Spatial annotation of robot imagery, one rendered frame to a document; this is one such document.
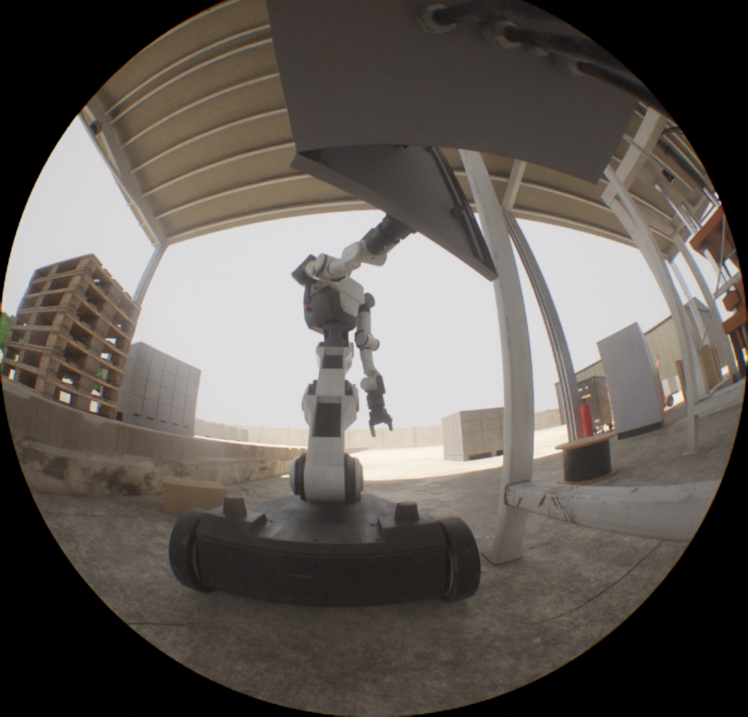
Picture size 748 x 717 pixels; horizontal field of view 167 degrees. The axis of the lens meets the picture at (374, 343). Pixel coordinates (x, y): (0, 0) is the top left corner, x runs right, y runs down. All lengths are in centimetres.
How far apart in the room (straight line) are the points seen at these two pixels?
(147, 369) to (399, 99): 310
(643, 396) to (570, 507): 282
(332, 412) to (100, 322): 189
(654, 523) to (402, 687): 37
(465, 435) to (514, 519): 384
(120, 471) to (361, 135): 143
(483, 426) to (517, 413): 403
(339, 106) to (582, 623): 76
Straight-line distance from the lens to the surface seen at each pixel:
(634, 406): 328
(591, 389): 473
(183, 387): 342
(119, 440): 143
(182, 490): 125
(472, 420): 459
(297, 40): 29
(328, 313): 125
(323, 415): 86
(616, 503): 42
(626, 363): 330
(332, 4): 29
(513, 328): 68
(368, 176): 41
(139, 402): 309
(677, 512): 37
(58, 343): 202
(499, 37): 27
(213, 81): 549
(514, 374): 65
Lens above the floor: 37
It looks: 23 degrees up
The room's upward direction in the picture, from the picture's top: 2 degrees counter-clockwise
